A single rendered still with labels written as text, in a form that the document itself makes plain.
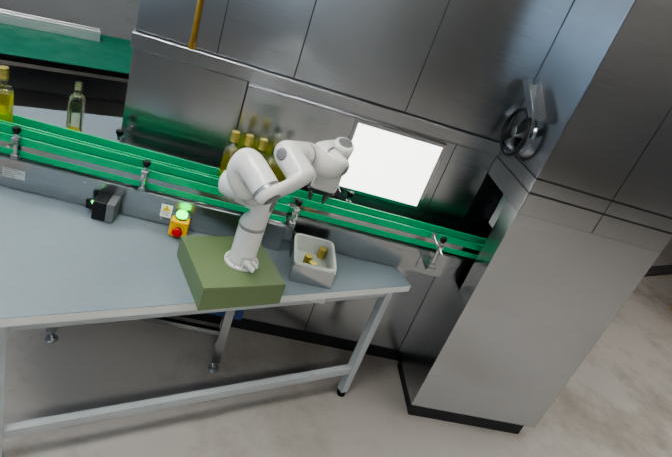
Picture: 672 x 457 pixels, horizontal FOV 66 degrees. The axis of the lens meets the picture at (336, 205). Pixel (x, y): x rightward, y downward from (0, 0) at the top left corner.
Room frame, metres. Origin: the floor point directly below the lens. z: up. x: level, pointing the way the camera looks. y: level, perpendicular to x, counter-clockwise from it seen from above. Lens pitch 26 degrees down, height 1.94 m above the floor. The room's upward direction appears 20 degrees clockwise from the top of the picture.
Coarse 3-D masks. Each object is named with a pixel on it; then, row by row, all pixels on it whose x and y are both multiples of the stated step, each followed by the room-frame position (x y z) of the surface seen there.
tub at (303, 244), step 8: (296, 240) 1.83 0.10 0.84; (304, 240) 1.90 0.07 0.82; (312, 240) 1.90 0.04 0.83; (320, 240) 1.91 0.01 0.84; (328, 240) 1.93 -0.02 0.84; (296, 248) 1.78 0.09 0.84; (304, 248) 1.89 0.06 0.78; (312, 248) 1.90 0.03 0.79; (328, 248) 1.91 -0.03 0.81; (296, 256) 1.72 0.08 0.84; (328, 256) 1.87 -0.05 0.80; (304, 264) 1.69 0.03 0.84; (320, 264) 1.84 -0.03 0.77; (328, 264) 1.82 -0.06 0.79
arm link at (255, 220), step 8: (248, 208) 1.54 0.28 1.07; (256, 208) 1.52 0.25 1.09; (264, 208) 1.52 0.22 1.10; (272, 208) 1.55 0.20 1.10; (248, 216) 1.53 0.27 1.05; (256, 216) 1.52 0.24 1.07; (264, 216) 1.53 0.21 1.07; (240, 224) 1.53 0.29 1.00; (248, 224) 1.52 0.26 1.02; (256, 224) 1.52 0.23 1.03; (264, 224) 1.55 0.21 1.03; (256, 232) 1.53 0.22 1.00
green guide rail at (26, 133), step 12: (12, 132) 1.70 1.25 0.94; (24, 132) 1.70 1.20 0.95; (36, 132) 1.71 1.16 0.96; (60, 144) 1.73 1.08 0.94; (72, 144) 1.74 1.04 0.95; (84, 144) 1.75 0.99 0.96; (108, 156) 1.77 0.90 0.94; (120, 156) 1.78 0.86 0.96; (132, 156) 1.80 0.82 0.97; (156, 168) 1.81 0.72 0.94; (168, 168) 1.82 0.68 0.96; (192, 180) 1.85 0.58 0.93; (204, 180) 1.86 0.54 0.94; (216, 180) 1.87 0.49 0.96
